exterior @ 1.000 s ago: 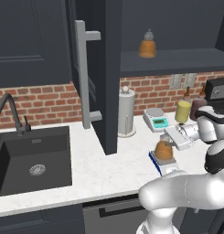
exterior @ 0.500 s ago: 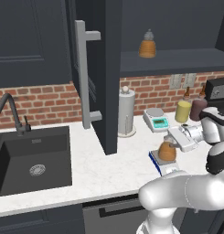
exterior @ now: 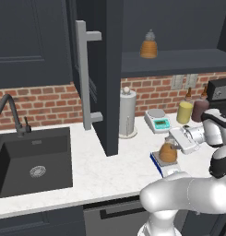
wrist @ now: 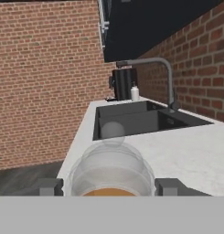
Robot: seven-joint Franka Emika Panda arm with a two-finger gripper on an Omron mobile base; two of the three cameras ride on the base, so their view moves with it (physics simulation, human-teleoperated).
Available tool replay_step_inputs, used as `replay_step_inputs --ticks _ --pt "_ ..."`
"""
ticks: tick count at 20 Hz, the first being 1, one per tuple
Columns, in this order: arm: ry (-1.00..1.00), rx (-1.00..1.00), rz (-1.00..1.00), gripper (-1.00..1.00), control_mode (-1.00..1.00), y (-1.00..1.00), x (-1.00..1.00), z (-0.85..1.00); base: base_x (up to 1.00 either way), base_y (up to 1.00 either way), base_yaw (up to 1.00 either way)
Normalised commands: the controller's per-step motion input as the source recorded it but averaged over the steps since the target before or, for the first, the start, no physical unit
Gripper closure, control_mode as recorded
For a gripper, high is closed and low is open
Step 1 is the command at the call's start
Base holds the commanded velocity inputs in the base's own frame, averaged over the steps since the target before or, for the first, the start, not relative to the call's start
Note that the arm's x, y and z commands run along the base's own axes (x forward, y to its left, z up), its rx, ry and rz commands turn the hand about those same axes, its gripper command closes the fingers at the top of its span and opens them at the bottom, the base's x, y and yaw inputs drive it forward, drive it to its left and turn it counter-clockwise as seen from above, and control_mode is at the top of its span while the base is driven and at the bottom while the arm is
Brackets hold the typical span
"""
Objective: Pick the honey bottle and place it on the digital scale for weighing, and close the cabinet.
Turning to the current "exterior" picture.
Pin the black sink basin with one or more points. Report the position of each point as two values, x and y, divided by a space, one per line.
31 162

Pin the dark base cabinet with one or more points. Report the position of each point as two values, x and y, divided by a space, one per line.
37 222

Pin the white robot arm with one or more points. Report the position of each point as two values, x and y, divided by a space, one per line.
191 193

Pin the white scale with teal display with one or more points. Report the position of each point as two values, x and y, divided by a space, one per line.
159 121

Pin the dark cabinet shelf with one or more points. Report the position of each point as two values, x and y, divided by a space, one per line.
179 63

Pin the dark closed cabinet door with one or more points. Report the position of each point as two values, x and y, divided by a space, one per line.
31 43

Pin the yellow bottle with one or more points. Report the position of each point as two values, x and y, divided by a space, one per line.
184 112

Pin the dark narrow open cabinet door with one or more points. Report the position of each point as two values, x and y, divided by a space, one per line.
225 30

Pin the white paper towel roll holder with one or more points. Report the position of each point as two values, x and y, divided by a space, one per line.
127 110

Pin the black appliance with knobs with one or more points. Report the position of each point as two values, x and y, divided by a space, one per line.
220 90

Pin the brown bottle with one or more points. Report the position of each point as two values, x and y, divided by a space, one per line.
199 110

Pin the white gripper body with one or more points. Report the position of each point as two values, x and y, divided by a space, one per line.
185 140

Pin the grey wall outlet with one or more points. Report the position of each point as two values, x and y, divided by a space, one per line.
177 82
191 80

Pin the grey dishwasher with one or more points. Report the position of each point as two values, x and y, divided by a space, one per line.
117 219

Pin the amber honey bottle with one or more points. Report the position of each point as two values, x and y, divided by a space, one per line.
168 153
148 47

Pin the black faucet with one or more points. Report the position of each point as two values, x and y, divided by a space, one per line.
13 113

